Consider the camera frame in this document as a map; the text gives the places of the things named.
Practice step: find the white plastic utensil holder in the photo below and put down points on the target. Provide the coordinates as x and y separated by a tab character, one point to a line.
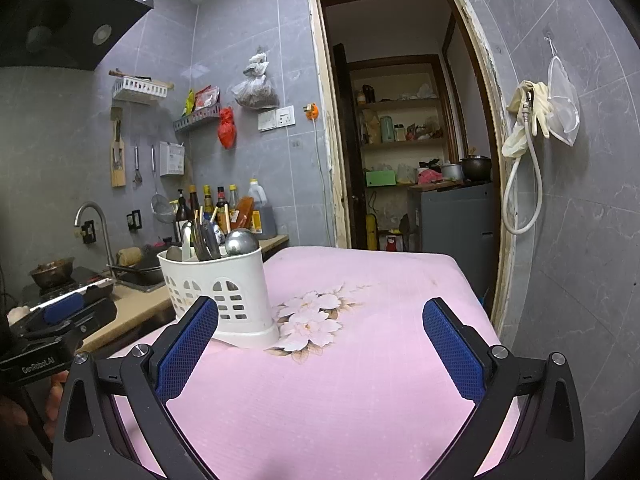
240	285

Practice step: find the dark wooden door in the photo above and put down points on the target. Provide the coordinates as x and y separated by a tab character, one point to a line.
347	150

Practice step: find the black wok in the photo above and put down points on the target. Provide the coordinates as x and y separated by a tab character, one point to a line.
145	272

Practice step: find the green box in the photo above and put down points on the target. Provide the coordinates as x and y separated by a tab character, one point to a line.
380	179

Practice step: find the clear bag of dried goods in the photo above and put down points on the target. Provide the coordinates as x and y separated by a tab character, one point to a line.
256	92

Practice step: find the yellow-capped sauce bottle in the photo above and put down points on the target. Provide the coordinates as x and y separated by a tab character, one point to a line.
208	202
233	197

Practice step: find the hanging steel tool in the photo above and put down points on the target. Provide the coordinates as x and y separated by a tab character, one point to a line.
154	160

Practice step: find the steel pot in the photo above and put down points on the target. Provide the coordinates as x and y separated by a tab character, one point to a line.
451	171

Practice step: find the grey wall shelf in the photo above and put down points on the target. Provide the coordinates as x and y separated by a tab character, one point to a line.
197	117

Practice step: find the induction stove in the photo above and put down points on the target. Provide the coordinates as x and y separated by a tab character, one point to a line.
55	294

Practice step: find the black range hood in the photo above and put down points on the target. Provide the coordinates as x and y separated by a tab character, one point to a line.
60	20

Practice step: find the white wall basket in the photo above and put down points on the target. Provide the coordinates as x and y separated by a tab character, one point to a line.
140	91

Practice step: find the loofah sponge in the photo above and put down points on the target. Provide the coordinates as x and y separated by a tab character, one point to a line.
128	256

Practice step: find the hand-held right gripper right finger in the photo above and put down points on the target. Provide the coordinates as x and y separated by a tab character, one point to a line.
452	355

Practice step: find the yellow canister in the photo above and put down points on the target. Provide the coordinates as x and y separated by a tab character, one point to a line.
371	232

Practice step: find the pale wooden door frame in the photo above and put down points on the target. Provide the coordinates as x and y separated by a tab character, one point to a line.
502	210

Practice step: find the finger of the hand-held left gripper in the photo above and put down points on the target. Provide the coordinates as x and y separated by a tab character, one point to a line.
62	308
95	312

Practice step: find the large oil jug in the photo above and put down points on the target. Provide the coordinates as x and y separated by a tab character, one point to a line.
262	210

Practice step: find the wooden shelf unit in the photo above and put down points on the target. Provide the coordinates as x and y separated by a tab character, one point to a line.
405	146

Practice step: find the red chili powder packet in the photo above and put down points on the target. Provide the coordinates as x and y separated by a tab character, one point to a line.
243	212

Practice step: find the white wall socket panel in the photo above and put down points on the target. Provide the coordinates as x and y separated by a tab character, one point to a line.
276	118

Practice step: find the pink cloth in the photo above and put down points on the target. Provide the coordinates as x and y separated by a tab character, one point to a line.
429	176

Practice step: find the black wall socket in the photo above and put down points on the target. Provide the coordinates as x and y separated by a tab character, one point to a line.
88	232
133	220

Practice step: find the yellow-green snack packet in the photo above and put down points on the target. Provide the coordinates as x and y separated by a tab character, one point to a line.
190	102

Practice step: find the steel faucet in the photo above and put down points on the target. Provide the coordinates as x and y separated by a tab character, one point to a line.
92	207

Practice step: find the red-capped sauce bottle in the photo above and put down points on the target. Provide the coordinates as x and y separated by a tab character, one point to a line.
222	202

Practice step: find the brown-capped sauce bottle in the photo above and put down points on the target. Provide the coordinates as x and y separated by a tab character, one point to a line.
193	205

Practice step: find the small steel spoon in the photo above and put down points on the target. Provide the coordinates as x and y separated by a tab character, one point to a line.
174	254

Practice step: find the wooden knife board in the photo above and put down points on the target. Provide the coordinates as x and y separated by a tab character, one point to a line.
118	175

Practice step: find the white hanging box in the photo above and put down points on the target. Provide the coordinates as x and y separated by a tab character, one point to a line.
171	159

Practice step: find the pink floral tablecloth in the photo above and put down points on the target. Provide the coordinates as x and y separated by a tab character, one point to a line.
350	400

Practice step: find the dark lidded pot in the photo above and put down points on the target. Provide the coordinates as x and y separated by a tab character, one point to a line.
476	167

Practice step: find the dark cooking pot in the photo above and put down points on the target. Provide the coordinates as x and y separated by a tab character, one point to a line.
51	271

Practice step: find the white mesh bag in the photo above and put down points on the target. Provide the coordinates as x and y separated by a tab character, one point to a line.
564	105

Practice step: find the green thermos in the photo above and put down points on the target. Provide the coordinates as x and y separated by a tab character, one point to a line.
386	130

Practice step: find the orange wall plug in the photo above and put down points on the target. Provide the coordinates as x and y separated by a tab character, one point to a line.
312	111

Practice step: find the dark pump bottle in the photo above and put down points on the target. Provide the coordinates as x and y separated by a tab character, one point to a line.
181	212

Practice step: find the person's left hand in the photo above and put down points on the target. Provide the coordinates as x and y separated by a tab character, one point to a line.
56	395

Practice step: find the cream rubber gloves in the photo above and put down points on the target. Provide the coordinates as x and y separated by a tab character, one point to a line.
537	105

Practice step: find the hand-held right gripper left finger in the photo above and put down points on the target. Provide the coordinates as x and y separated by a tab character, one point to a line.
185	355

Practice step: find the red snack packet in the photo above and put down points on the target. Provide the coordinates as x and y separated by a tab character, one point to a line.
207	96

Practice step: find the steel mesh strainer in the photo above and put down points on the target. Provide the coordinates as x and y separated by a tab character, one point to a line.
161	210

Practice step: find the red plastic bag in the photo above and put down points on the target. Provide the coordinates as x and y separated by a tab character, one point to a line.
226	130

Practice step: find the grey cabinet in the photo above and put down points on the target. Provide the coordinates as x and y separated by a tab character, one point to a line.
450	225

